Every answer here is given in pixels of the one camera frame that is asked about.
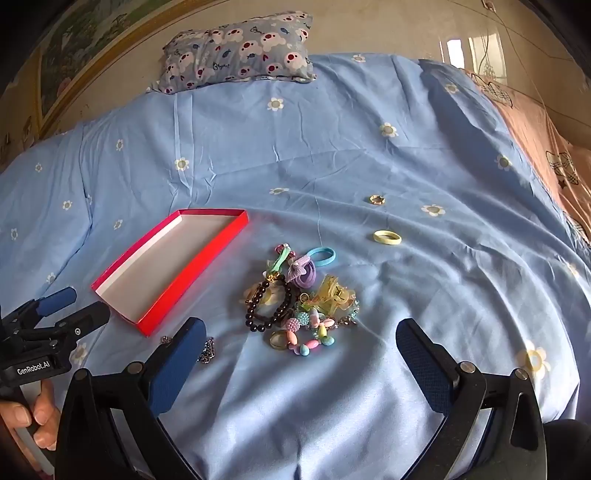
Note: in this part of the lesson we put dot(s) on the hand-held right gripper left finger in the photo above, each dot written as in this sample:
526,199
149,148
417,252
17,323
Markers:
178,364

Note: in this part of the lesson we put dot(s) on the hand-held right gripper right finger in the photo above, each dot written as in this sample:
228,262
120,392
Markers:
422,364

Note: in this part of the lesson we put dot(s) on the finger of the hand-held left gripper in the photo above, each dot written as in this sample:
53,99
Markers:
87,319
57,298

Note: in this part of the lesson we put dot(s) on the red cardboard box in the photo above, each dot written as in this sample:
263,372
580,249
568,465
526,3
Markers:
175,258

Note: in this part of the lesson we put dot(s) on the yellow bow hair clip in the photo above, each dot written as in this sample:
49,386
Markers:
332,295

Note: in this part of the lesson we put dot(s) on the pink hair clip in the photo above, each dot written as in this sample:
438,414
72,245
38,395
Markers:
280,249

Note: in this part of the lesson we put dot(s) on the person's left hand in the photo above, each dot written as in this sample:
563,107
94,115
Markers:
46,415

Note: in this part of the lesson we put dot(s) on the blue flowered bedsheet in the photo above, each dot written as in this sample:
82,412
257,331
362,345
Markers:
323,138

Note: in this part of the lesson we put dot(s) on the pink printed blanket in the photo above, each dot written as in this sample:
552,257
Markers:
531,120

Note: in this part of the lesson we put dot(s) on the animal print pillow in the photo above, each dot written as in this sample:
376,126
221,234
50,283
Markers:
240,50

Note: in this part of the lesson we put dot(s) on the framed wall painting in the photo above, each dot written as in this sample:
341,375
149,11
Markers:
83,46

